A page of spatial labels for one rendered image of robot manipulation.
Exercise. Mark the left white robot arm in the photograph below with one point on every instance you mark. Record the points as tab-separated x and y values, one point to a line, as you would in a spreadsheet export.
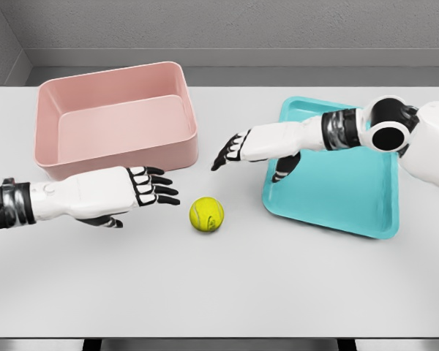
29	201

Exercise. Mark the pink rectangular basket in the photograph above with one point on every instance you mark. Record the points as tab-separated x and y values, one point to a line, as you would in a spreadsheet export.
117	117

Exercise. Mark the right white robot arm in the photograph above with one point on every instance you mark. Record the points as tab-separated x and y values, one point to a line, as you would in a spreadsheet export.
373	128

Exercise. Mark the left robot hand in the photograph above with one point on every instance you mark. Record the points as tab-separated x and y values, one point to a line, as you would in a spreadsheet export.
106	190

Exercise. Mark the yellow tennis ball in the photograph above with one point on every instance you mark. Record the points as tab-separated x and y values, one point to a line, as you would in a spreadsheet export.
206	214

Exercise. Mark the blue square tray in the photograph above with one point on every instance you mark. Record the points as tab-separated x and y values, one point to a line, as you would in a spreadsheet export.
336	186

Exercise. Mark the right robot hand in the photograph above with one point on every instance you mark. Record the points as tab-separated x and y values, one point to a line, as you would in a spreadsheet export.
256	140

